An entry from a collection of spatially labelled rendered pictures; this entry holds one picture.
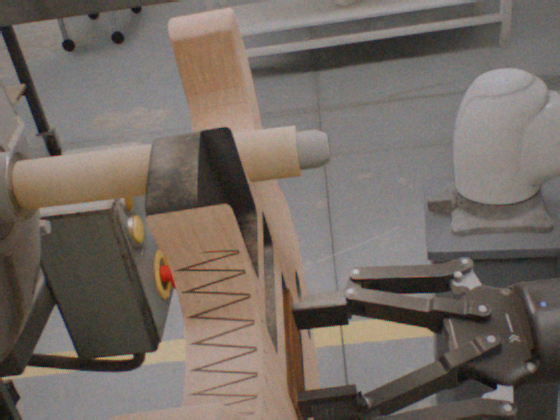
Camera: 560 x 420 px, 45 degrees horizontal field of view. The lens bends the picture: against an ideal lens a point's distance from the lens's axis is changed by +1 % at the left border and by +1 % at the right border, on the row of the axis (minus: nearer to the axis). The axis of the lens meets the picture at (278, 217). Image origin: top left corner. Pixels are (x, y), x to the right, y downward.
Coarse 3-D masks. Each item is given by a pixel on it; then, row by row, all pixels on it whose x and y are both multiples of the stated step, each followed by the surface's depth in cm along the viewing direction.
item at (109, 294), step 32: (64, 224) 68; (96, 224) 68; (128, 224) 70; (64, 256) 70; (96, 256) 70; (128, 256) 70; (160, 256) 80; (64, 288) 72; (96, 288) 72; (128, 288) 72; (160, 288) 79; (64, 320) 75; (96, 320) 75; (128, 320) 75; (160, 320) 78; (96, 352) 77; (128, 352) 77
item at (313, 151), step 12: (300, 132) 41; (312, 132) 41; (324, 132) 42; (300, 144) 41; (312, 144) 41; (324, 144) 41; (300, 156) 41; (312, 156) 41; (324, 156) 41; (300, 168) 42; (312, 168) 42
